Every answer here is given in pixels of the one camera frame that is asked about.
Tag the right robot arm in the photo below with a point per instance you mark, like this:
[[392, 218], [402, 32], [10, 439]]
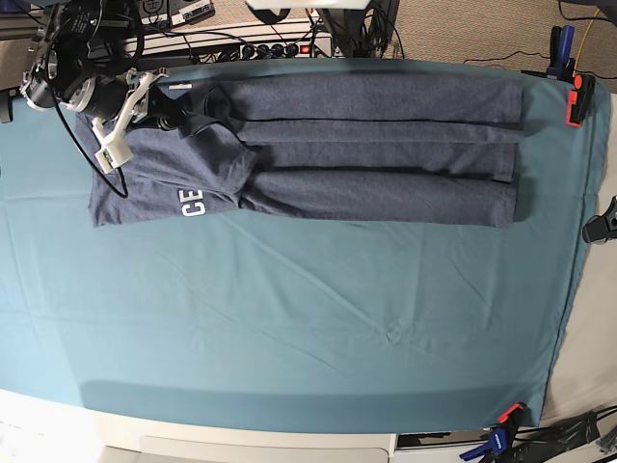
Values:
[[86, 60]]

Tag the black power strip red switch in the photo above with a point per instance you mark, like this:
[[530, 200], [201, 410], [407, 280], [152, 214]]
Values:
[[275, 50]]

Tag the blue clamp bottom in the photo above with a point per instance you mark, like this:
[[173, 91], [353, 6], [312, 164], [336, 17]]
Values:
[[496, 444]]

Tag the teal table cloth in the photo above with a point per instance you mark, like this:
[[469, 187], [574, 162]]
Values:
[[247, 321]]

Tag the blue clamp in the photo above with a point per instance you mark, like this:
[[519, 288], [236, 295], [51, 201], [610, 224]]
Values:
[[496, 444], [562, 65]]

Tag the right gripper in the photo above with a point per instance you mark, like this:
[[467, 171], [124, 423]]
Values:
[[143, 102]]

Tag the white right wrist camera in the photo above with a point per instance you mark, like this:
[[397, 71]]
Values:
[[112, 156]]

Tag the orange black clamp top right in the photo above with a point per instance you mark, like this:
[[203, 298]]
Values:
[[579, 99]]

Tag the blue clamp top right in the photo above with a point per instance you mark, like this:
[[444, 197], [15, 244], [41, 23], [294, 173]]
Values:
[[562, 65]]

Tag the black plastic bag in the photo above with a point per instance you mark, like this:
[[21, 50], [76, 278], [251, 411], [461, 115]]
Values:
[[569, 434]]

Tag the blue-grey T-shirt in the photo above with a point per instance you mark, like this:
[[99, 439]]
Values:
[[419, 148]]

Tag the orange black clamp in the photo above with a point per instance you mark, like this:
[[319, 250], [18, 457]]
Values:
[[512, 417], [579, 99]]

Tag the orange black clamp bottom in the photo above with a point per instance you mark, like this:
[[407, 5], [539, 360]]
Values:
[[512, 417]]

